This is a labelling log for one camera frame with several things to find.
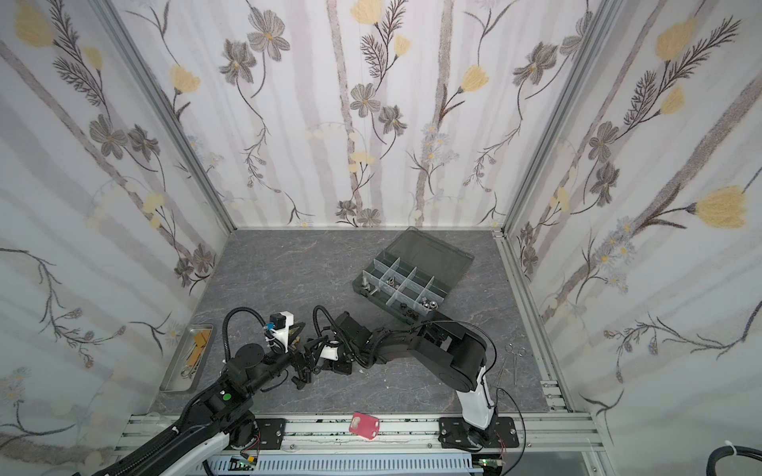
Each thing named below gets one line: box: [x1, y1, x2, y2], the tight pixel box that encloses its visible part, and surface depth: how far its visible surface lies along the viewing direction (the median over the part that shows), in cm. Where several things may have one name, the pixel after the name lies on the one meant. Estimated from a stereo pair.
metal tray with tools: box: [158, 323, 215, 393], surface depth 89 cm
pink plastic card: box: [349, 411, 381, 441], surface depth 76 cm
